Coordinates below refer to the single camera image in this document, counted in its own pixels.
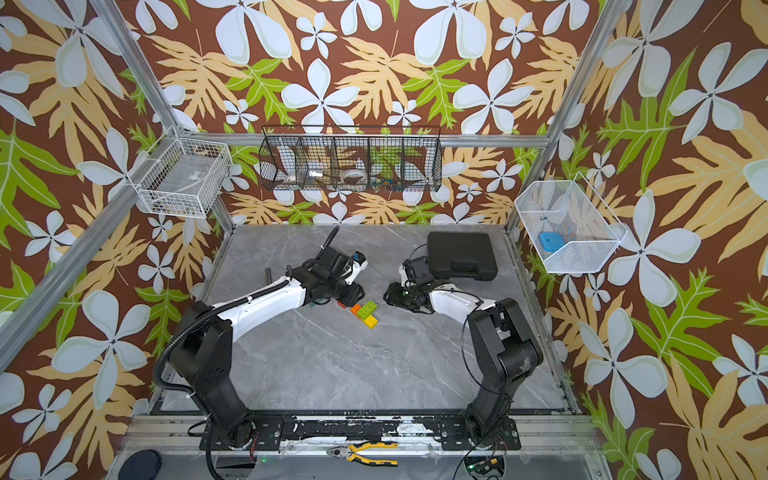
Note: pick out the white wire basket left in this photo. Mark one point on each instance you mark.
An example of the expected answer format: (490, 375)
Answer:
(181, 175)

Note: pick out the blue object in basket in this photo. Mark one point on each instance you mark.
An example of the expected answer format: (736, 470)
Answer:
(551, 242)

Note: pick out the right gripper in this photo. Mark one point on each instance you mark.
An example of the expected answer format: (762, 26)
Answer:
(393, 295)

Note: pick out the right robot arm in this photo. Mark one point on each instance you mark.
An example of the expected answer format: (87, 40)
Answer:
(506, 349)

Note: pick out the black wire basket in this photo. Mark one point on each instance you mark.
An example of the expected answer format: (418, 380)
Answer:
(349, 157)

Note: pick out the white wire basket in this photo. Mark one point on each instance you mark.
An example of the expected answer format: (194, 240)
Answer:
(576, 210)
(181, 175)

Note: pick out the yellow lego brick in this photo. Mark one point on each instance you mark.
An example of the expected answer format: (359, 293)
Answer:
(370, 321)

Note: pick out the black round disc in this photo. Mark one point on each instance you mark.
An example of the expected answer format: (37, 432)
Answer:
(142, 465)

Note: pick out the black mounting rail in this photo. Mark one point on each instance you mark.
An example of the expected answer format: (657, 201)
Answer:
(448, 430)

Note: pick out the lime green lego brick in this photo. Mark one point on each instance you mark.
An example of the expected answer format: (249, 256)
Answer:
(367, 310)

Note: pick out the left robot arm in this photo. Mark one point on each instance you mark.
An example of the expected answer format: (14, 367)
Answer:
(198, 359)

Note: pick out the white wire basket right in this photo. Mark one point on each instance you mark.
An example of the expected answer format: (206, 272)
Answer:
(576, 210)

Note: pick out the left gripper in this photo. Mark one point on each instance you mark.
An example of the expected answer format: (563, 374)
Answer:
(355, 295)

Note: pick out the black plastic tool case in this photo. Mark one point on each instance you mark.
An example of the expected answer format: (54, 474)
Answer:
(461, 255)

